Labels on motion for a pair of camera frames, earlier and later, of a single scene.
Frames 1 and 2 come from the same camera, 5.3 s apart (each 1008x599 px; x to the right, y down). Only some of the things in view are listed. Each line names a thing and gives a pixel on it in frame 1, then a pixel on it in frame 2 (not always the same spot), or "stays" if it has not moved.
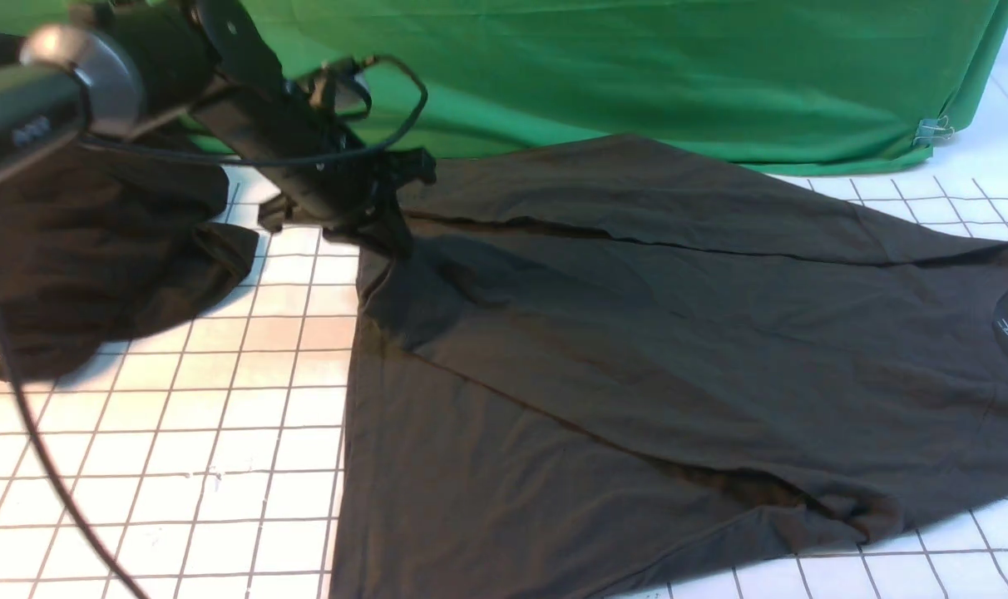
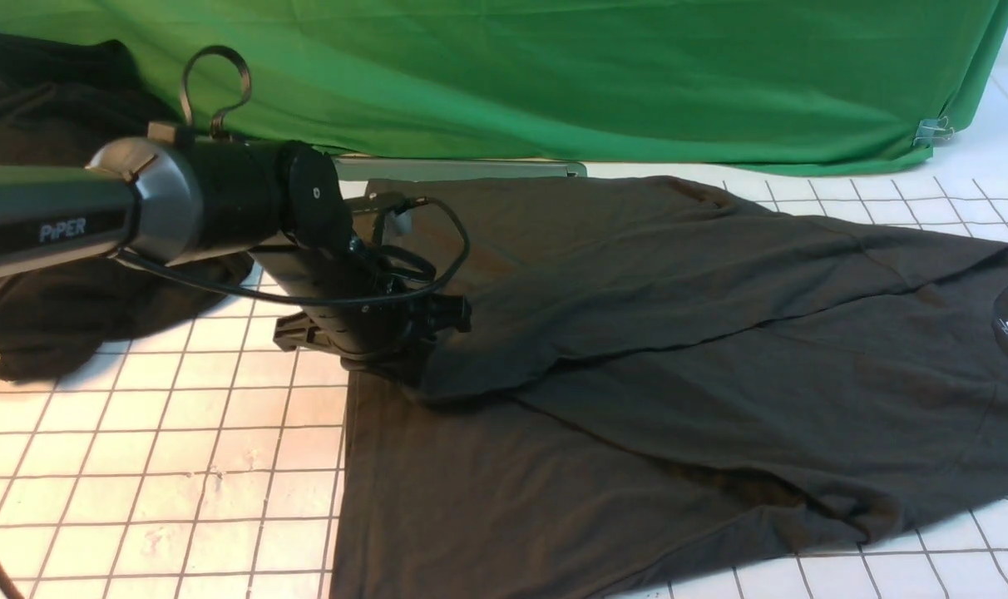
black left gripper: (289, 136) to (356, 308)
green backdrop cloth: (775, 85) stays
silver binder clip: (934, 128) stays
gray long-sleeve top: (608, 368) stays
